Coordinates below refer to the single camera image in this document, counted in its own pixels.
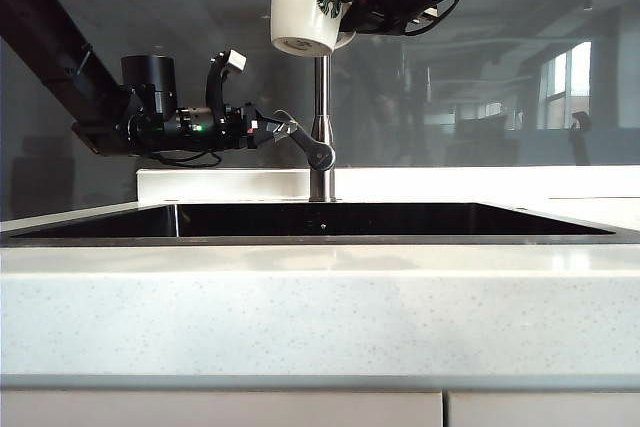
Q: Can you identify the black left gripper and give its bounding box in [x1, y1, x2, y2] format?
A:
[223, 102, 301, 151]

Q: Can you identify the steel faucet lever handle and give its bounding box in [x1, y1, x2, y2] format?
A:
[273, 109, 336, 172]

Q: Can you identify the white Starbucks logo mug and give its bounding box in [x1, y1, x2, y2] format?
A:
[270, 0, 357, 56]

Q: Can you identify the black undermount sink basin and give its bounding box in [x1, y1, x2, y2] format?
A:
[0, 202, 640, 249]

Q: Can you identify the white countertop backsplash ledge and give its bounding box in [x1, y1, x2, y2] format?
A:
[136, 165, 640, 205]

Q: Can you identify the wide beige cabinet door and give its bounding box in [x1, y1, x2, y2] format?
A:
[0, 390, 444, 427]

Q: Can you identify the narrow beige cabinet door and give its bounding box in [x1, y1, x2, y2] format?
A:
[447, 392, 640, 427]

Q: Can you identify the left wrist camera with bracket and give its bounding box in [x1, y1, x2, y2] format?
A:
[205, 49, 248, 116]

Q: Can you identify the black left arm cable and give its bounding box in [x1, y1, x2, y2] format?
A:
[144, 148, 224, 169]

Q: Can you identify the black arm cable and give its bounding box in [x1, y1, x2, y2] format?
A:
[144, 148, 224, 169]
[405, 0, 462, 39]

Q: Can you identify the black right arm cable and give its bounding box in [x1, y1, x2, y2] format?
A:
[405, 0, 462, 39]

